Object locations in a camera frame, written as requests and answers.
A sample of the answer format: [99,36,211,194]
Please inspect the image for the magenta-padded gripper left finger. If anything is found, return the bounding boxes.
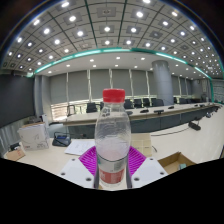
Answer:
[58,145,99,188]

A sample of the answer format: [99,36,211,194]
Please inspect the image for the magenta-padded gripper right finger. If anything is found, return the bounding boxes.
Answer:
[124,145,169,189]

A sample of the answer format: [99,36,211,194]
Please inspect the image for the clear red-capped water bottle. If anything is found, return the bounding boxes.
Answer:
[94,88,132,189]

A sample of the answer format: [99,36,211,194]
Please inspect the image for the open red-edged cardboard box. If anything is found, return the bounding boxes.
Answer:
[157,151,197,176]

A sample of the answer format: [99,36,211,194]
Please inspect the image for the black bag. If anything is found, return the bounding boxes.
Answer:
[51,131,72,148]

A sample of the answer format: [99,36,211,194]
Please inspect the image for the long curved conference desk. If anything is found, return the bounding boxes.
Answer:
[49,102,223,139]

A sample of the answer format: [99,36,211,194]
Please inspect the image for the black desk microphones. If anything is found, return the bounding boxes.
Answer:
[139,103,208,116]

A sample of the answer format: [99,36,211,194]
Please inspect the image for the black office chairs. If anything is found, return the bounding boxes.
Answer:
[66,96,221,116]

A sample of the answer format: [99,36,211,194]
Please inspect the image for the white printed carton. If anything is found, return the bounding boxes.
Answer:
[17,121,51,152]

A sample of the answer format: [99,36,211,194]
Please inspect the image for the black tabletop microphone unit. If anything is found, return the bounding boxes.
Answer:
[188,120,202,131]

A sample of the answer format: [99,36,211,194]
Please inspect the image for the flat brown cardboard carton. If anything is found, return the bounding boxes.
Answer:
[4,146,27,162]

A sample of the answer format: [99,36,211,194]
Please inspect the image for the black flat device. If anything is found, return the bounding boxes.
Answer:
[9,142,21,152]

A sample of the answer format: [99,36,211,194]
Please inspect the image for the round ceiling lights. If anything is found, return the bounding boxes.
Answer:
[3,0,224,73]

